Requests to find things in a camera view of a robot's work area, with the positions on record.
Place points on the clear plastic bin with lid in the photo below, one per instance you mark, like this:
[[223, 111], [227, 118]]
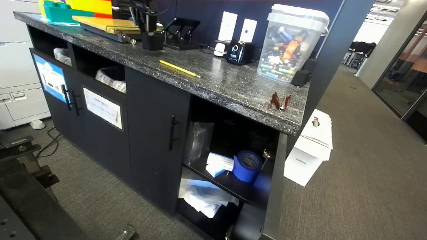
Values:
[[291, 44]]

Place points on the small black box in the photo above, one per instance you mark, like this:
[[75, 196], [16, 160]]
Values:
[[153, 42]]

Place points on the clear trash bag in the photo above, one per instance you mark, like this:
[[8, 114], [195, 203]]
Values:
[[61, 55], [111, 80]]

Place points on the short white wall plate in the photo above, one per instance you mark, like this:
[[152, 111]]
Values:
[[248, 31]]

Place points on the yellow pencil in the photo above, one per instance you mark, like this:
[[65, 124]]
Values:
[[179, 68]]

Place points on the tall white wall plate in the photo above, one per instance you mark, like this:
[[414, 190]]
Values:
[[227, 27]]

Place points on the black cabinet with granite counter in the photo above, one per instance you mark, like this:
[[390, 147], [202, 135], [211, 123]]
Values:
[[151, 147]]

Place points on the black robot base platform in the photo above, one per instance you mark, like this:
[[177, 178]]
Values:
[[27, 195]]

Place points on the small red object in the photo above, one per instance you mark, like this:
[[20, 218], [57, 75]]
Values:
[[279, 102]]

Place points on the clear plastic bag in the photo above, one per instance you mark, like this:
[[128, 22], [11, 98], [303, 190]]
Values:
[[198, 142]]

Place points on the yellow paper cutter board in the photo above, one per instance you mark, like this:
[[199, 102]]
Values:
[[107, 26]]

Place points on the green paper tray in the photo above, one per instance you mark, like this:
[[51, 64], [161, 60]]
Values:
[[57, 12]]

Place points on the blue and white paper label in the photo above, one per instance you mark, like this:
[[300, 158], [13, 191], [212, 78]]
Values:
[[49, 78]]

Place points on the black closed cabinet door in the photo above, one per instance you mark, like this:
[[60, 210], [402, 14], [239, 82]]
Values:
[[153, 142]]

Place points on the folded white paper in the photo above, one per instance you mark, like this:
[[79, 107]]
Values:
[[218, 163]]

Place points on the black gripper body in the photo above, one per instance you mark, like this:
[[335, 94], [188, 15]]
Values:
[[145, 10]]

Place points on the white paper only label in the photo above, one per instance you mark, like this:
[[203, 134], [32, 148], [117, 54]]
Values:
[[101, 108]]

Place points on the small white desk device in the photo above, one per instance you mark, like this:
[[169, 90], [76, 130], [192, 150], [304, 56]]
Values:
[[220, 48]]

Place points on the black desk organizer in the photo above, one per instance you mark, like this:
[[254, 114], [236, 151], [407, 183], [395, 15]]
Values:
[[181, 35]]

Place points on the loose white papers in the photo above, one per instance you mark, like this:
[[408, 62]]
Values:
[[204, 195]]

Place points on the metal cabinet hinge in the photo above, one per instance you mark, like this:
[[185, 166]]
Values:
[[267, 155]]

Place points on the white copier machine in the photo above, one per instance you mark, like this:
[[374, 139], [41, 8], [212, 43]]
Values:
[[17, 67]]

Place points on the open cabinet door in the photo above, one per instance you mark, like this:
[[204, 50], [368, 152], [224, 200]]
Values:
[[311, 147]]

